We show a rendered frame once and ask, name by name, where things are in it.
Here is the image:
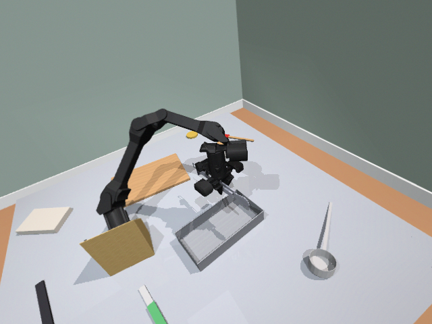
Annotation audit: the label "yellow flat disc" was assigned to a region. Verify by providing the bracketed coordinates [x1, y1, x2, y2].
[186, 131, 198, 139]

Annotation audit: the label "grey saucepan with long handle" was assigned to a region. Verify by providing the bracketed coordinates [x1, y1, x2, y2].
[308, 202, 337, 278]

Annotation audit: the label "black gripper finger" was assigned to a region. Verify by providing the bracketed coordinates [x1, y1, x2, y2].
[213, 184, 223, 195]
[221, 175, 234, 186]

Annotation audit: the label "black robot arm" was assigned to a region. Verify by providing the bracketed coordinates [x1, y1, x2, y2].
[97, 109, 248, 231]

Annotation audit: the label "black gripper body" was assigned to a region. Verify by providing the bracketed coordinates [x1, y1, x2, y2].
[194, 160, 244, 196]

